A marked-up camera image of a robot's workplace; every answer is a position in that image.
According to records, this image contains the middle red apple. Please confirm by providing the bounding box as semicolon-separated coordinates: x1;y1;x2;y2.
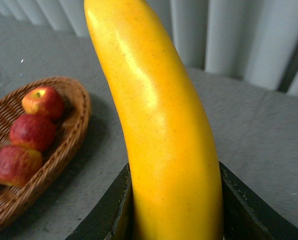
9;114;56;152

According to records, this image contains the rear apple in basket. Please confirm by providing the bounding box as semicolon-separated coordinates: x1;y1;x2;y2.
21;86;65;122

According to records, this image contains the left brown wicker basket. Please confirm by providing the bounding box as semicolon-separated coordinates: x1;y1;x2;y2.
0;76;91;231

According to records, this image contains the red yellow apple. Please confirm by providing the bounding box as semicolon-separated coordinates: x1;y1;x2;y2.
0;145;44;188

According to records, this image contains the large yellow banana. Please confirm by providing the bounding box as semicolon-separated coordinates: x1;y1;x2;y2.
84;0;224;240

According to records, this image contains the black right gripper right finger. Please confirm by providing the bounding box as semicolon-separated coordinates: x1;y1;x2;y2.
220;163;298;240

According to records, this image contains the white pleated curtain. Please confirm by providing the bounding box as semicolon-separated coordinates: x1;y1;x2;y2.
0;0;298;97

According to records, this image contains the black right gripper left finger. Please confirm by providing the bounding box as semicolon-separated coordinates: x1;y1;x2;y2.
67;164;133;240

